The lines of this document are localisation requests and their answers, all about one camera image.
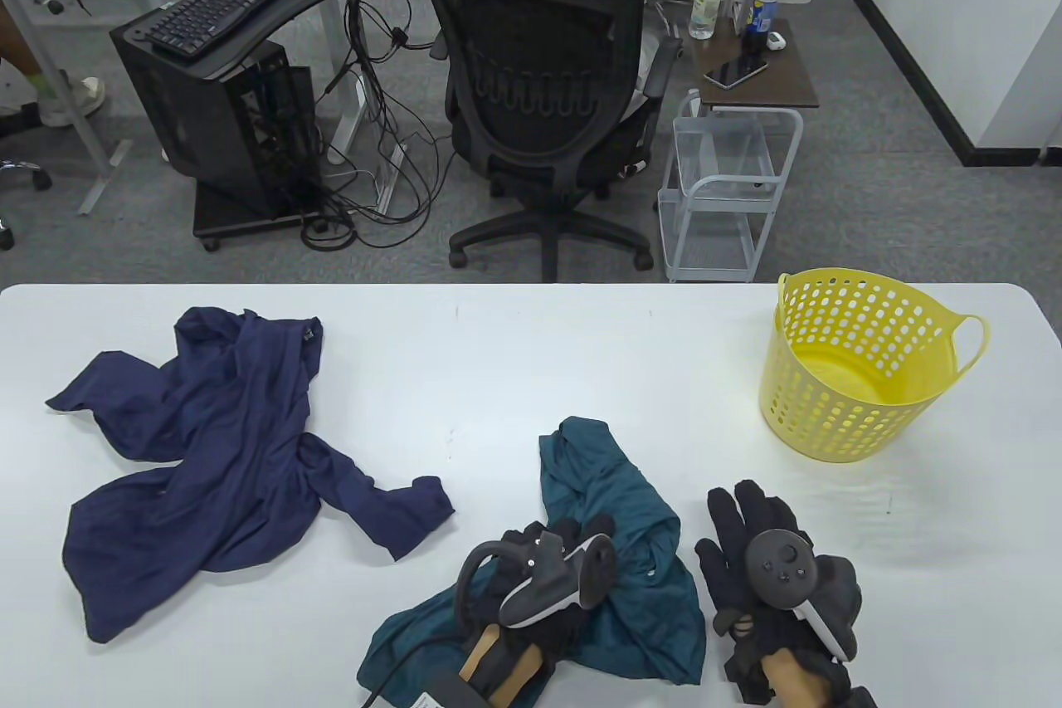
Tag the person's right forearm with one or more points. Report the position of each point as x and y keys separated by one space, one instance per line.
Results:
x=792 y=683

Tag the black mesh office chair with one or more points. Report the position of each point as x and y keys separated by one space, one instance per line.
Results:
x=539 y=160

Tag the black computer tower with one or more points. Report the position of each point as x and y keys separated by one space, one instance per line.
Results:
x=182 y=110

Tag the black rolling computer platform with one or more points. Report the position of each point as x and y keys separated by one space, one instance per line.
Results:
x=224 y=214

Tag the person's left hand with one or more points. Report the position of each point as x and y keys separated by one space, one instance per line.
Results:
x=591 y=527

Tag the grey hand controller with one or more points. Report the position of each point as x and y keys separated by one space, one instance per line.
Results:
x=780 y=563
x=552 y=588

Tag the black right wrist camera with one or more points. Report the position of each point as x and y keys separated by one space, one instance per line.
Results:
x=859 y=698

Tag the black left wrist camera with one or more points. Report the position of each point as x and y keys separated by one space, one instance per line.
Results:
x=456 y=693

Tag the black keyboard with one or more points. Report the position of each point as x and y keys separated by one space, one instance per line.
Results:
x=220 y=7

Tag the grey left hand controller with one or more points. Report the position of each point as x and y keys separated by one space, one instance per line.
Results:
x=552 y=588

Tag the black smartphone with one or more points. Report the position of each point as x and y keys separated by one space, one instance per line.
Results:
x=734 y=73

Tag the teal zipper clothes jacket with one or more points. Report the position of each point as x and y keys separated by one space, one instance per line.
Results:
x=597 y=476

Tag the navy blue clothes jacket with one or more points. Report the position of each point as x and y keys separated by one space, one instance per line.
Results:
x=216 y=442

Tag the grey right hand controller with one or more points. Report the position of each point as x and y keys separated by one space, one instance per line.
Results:
x=780 y=563

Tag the blue cap soda bottle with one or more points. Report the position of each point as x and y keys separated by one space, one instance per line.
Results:
x=759 y=15

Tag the yellow perforated plastic basket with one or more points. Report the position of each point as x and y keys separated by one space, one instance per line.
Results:
x=838 y=409

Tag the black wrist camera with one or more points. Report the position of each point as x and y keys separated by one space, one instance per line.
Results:
x=456 y=693
x=859 y=698

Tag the person's right hand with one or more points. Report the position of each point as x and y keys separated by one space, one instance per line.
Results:
x=734 y=521

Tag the brown side table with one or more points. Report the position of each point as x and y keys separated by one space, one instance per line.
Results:
x=788 y=73

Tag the chrome chair base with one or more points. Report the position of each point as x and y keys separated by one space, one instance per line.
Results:
x=33 y=178

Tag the person's left forearm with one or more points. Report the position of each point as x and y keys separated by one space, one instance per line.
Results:
x=514 y=679

